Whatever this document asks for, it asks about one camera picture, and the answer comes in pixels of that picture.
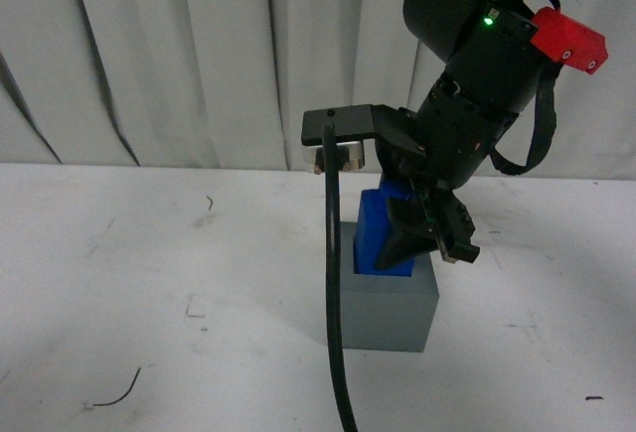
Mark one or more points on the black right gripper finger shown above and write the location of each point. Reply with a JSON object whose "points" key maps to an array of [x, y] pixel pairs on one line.
{"points": [[456, 227]]}

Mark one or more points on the white pleated curtain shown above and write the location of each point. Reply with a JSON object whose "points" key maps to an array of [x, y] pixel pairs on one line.
{"points": [[195, 83]]}

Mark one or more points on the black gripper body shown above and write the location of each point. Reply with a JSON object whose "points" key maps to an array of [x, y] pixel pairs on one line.
{"points": [[455, 133]]}

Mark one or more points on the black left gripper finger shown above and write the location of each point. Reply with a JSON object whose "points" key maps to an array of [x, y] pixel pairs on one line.
{"points": [[411, 233]]}

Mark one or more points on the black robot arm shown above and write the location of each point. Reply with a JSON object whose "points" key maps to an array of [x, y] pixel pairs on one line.
{"points": [[495, 100]]}

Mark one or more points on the red plastic cover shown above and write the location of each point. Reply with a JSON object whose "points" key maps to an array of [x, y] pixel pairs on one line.
{"points": [[567, 41]]}

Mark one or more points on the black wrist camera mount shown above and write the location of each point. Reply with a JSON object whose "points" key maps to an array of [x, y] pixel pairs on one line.
{"points": [[352, 125]]}

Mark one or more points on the gray cube base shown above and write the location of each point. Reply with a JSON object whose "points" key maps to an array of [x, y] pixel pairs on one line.
{"points": [[385, 313]]}

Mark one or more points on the blue block part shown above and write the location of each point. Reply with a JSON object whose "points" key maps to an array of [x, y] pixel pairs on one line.
{"points": [[373, 228]]}

